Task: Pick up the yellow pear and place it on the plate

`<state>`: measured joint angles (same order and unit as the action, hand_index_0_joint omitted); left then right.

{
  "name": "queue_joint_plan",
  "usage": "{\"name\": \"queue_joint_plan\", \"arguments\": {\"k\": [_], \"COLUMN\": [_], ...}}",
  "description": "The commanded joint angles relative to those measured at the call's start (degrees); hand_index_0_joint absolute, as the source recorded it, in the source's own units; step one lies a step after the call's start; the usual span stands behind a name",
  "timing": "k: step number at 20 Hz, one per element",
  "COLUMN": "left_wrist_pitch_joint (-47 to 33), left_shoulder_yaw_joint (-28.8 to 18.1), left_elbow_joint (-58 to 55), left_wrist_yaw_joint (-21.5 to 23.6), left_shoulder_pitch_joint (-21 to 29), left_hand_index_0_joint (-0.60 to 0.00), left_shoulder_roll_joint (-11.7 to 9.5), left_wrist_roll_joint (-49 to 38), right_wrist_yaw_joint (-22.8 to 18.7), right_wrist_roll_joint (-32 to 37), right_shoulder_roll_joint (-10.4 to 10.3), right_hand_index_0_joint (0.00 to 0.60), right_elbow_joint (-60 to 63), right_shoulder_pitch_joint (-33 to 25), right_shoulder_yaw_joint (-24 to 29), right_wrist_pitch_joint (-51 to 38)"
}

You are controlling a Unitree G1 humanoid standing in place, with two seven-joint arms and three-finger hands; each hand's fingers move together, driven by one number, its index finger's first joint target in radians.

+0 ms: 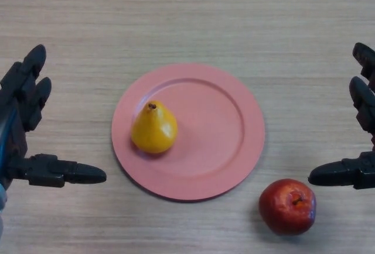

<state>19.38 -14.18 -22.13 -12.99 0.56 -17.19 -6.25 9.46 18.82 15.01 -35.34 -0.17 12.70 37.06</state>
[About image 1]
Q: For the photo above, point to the pink round plate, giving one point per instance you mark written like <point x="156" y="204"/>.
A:
<point x="211" y="137"/>

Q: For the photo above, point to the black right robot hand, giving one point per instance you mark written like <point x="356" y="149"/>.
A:
<point x="334" y="175"/>

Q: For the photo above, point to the yellow pear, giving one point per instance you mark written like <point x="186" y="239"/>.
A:
<point x="153" y="132"/>

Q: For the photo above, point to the red apple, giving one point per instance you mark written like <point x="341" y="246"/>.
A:
<point x="281" y="210"/>

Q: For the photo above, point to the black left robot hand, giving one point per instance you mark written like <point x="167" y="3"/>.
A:
<point x="14" y="119"/>

